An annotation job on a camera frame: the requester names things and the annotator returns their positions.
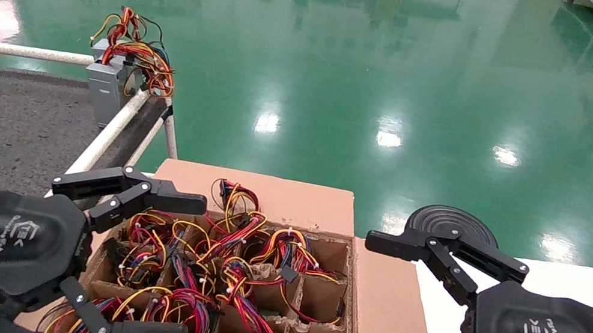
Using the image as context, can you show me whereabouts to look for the cardboard box with dividers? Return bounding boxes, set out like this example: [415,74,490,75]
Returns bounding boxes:
[12,136,475,333]

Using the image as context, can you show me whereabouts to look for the black round ribbed disc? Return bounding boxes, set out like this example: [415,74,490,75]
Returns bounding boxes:
[403,199,506,259]

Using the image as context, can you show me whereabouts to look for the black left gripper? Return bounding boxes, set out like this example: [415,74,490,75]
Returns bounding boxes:
[0,144,215,333]

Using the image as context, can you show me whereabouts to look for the white pipe table frame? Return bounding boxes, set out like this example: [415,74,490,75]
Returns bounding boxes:
[0,39,193,333]

